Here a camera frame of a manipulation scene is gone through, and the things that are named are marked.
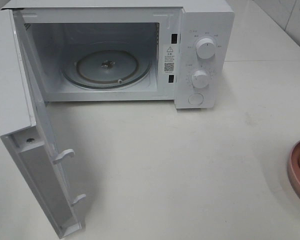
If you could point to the white round knob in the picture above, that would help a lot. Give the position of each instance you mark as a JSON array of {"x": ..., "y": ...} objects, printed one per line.
[
  {"x": 205, "y": 47},
  {"x": 200, "y": 79}
]

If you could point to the pink round plate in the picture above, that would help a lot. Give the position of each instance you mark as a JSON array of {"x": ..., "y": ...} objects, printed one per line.
[{"x": 293, "y": 168}]

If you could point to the white microwave door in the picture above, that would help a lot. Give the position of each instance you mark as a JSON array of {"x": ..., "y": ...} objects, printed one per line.
[{"x": 25, "y": 127}]

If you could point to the glass microwave turntable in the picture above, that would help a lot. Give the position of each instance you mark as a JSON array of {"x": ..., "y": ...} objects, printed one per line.
[{"x": 107, "y": 65}]

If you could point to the white microwave oven body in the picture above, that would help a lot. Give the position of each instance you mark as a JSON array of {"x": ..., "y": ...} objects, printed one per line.
[{"x": 172, "y": 27}]

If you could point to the round white door button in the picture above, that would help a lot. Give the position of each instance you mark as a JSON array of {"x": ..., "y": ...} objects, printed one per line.
[{"x": 196, "y": 99}]

